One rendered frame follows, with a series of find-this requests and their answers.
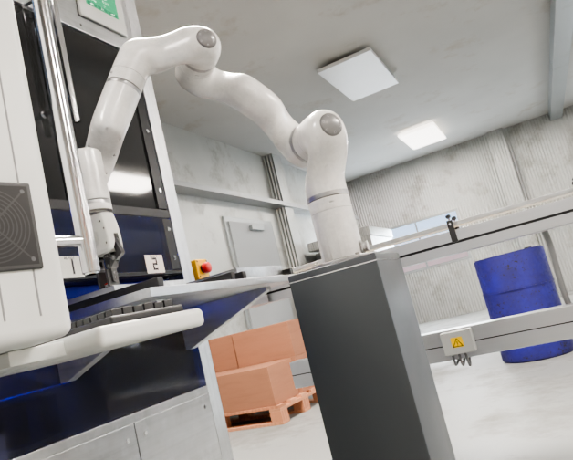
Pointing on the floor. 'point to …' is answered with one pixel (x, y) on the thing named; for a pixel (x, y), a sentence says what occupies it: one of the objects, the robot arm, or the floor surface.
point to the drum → (521, 296)
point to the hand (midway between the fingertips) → (108, 278)
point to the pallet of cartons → (260, 374)
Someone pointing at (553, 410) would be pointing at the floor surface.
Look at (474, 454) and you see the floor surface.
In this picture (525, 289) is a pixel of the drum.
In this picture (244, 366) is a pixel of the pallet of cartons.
